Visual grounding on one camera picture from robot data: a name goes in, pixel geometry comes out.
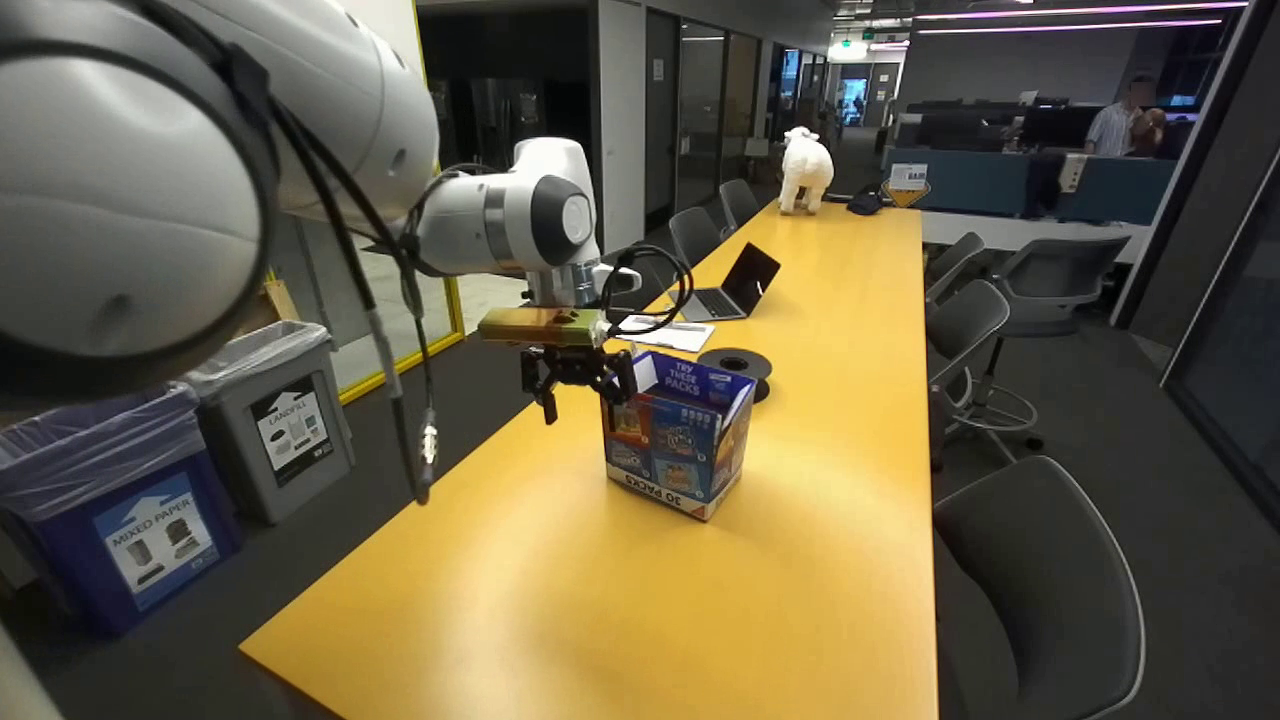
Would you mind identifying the blue office counter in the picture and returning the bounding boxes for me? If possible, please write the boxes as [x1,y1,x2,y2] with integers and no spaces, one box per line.
[890,139,1183,228]

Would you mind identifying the yellow window frame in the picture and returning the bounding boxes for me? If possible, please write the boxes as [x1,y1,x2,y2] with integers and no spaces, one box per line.
[257,270,474,408]

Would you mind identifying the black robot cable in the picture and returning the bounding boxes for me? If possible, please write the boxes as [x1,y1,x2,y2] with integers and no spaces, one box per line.
[134,0,702,507]

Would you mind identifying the blue printed cardboard box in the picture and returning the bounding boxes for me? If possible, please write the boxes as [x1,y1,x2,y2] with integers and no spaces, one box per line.
[598,347,760,528]

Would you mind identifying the white paper sheet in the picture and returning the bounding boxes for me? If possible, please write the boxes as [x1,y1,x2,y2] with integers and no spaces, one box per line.
[620,314,722,359]

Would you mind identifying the grey open laptop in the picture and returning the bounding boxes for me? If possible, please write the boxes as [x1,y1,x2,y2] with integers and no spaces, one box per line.
[666,241,789,329]

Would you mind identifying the white polar bear toy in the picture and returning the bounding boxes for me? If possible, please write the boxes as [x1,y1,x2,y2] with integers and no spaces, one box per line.
[771,124,842,222]

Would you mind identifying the small pale box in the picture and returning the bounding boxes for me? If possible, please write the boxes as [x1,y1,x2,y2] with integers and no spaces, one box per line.
[886,160,937,208]

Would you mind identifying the blue recycling bin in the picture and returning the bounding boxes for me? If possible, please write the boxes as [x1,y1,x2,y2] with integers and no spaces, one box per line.
[0,383,247,644]

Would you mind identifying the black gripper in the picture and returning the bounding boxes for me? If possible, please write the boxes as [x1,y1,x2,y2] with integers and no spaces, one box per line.
[516,340,642,430]

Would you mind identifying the person in white shirt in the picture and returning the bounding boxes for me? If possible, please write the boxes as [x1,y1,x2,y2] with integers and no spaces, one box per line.
[1082,73,1168,163]

